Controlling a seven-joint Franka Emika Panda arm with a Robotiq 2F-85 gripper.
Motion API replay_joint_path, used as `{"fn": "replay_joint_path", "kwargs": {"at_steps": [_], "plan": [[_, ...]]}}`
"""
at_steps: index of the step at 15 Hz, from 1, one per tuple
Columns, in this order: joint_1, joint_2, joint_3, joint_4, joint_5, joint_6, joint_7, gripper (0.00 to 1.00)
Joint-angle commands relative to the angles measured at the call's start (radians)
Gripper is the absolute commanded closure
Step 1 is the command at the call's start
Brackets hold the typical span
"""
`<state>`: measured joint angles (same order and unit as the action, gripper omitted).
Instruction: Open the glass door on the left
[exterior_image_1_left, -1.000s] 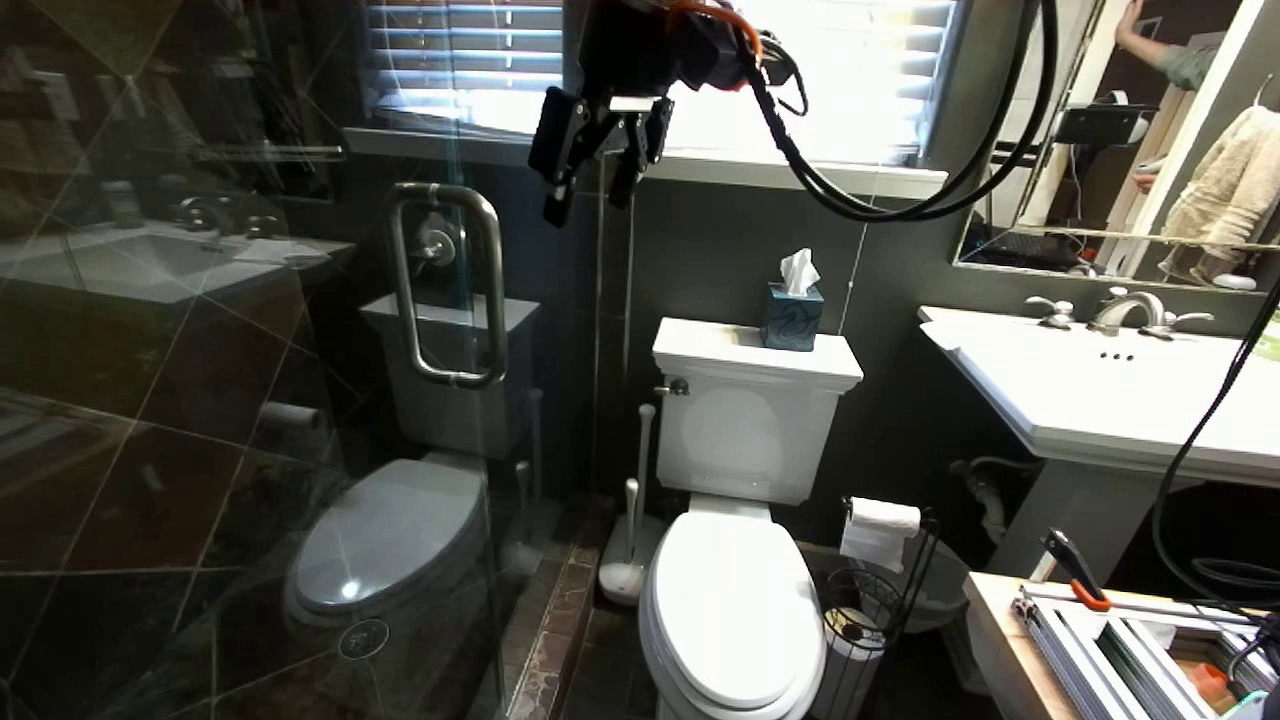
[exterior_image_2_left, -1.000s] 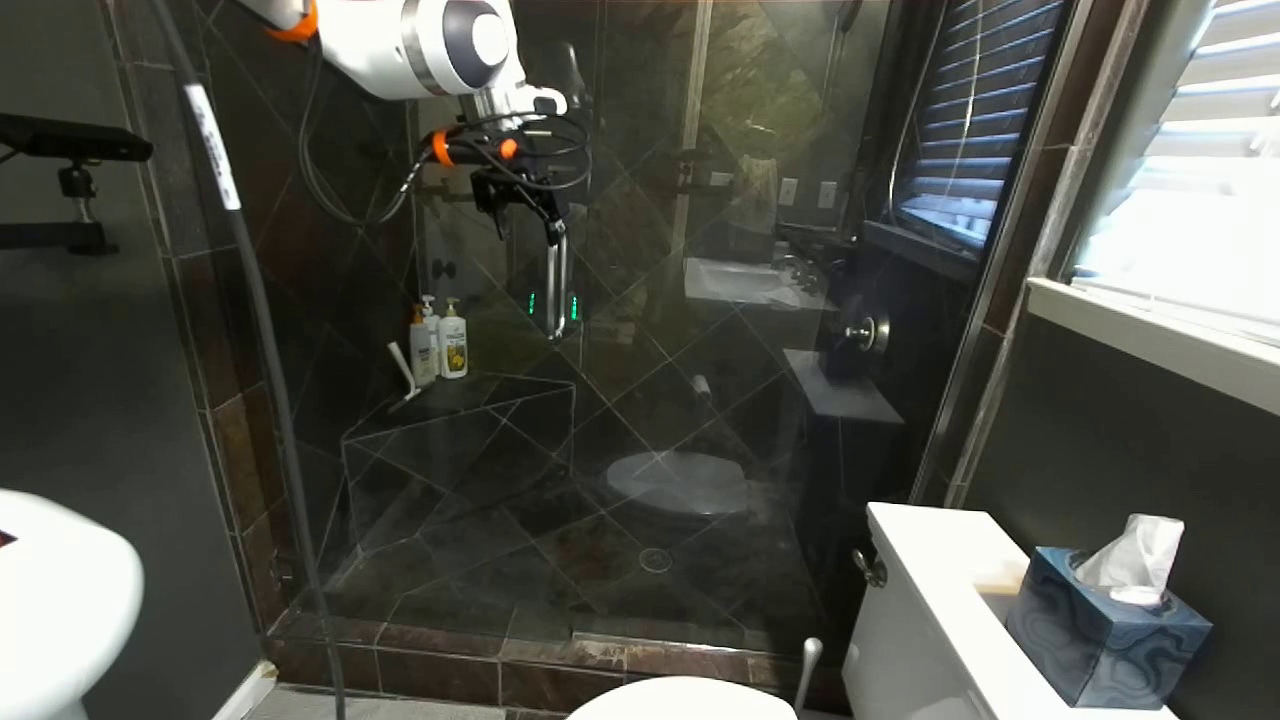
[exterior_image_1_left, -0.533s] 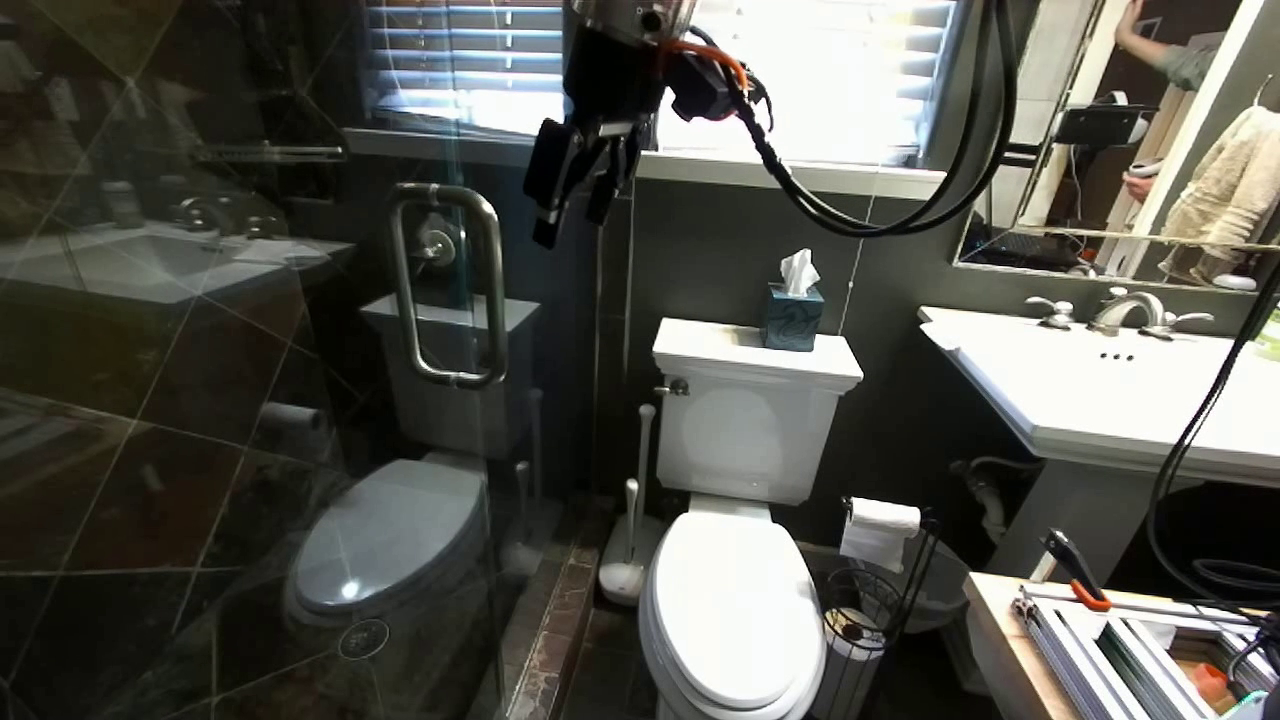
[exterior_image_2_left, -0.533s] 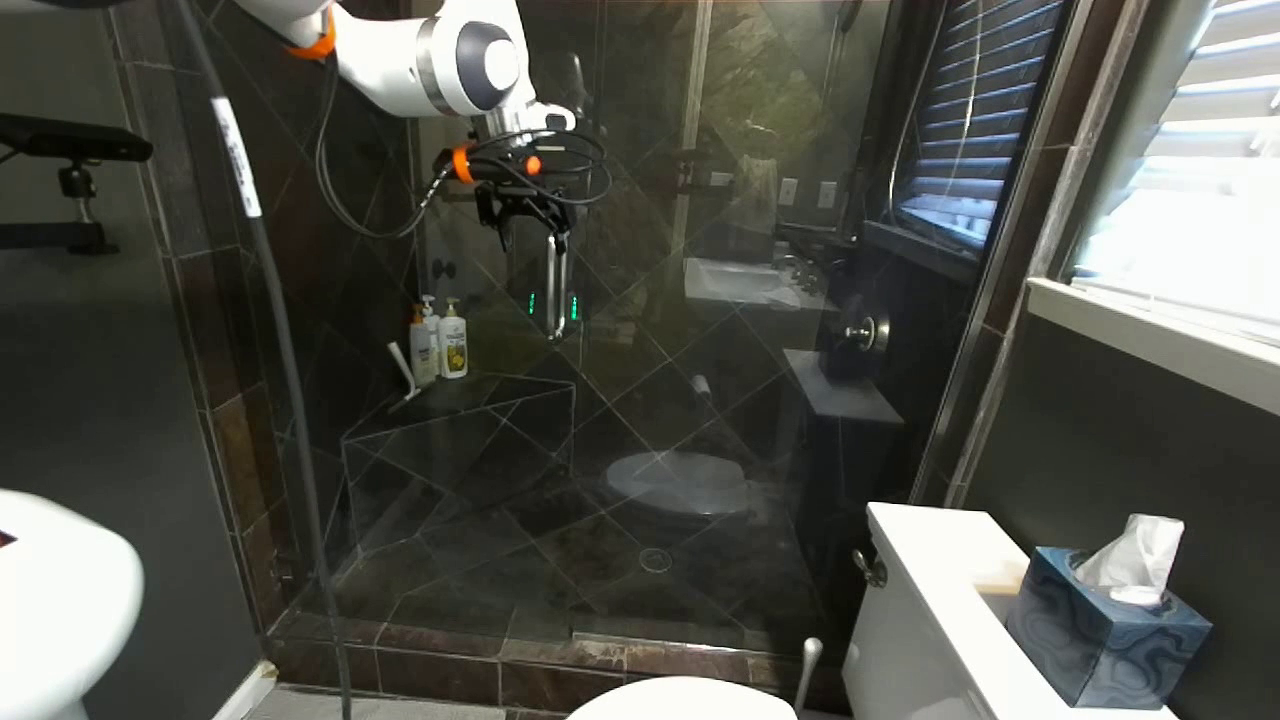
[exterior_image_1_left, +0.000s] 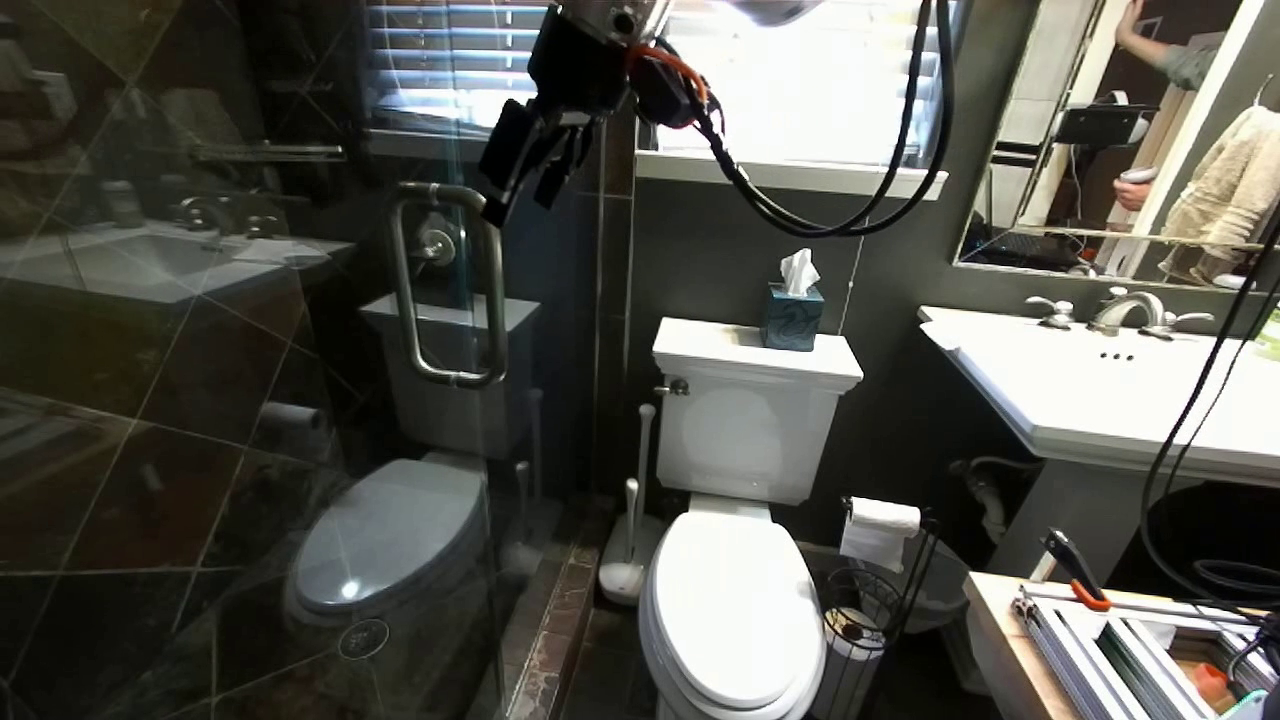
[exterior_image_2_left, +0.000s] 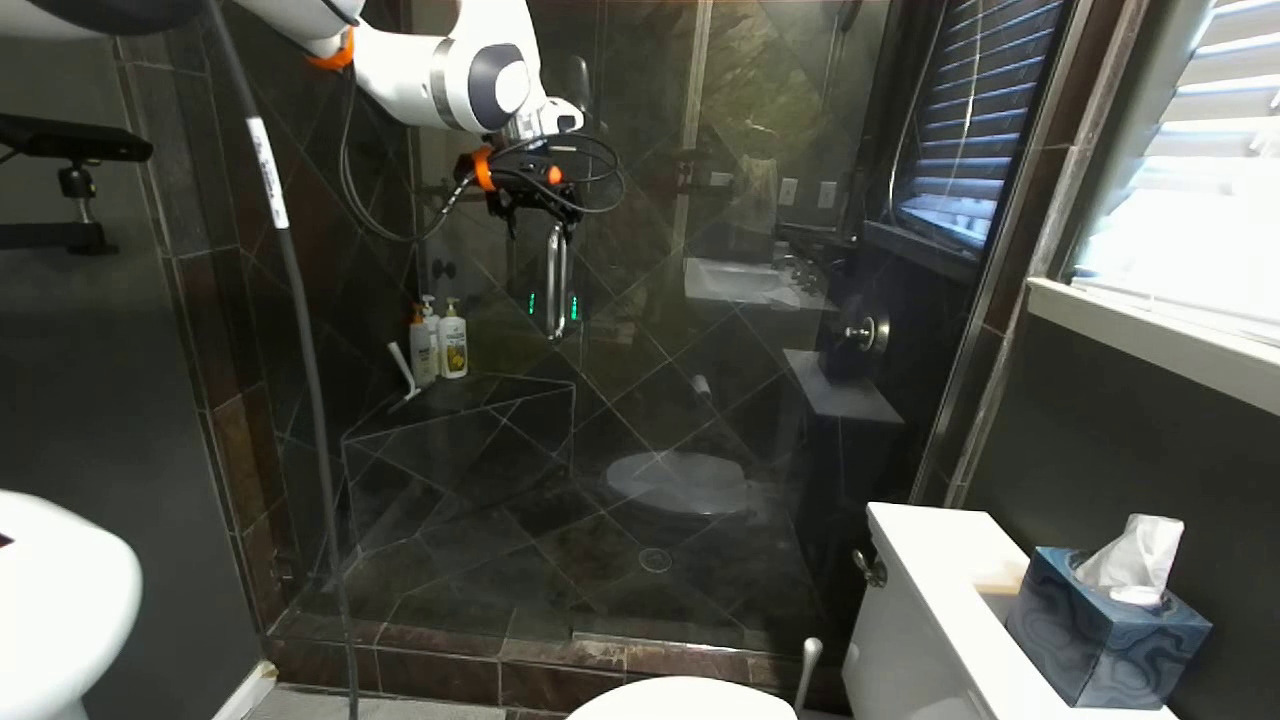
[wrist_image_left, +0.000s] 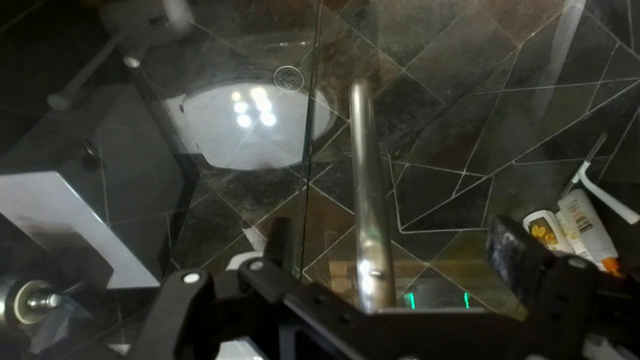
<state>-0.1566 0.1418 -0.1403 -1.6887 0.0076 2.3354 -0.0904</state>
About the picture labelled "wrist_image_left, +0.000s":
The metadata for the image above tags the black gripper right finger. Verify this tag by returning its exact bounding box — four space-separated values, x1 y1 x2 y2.
486 213 640 360

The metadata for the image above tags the white razor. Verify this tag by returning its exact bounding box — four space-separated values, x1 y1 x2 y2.
569 158 640 227

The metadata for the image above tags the fixed glass shower panel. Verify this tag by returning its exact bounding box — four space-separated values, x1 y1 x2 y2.
0 0 324 360

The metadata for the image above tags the round shower drain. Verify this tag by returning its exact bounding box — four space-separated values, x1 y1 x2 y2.
272 64 308 95

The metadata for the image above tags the glass shower door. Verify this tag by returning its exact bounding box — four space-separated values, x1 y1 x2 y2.
298 0 602 360

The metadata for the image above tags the yellow label pump bottle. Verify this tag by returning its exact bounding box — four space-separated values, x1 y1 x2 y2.
521 209 569 256

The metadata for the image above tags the tiled corner shower bench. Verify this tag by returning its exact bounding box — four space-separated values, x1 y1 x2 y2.
386 76 640 289

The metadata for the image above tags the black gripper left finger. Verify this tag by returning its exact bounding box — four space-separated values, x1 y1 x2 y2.
126 214 375 360

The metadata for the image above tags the metal door handle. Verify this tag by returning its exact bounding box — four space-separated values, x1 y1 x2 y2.
345 78 399 316

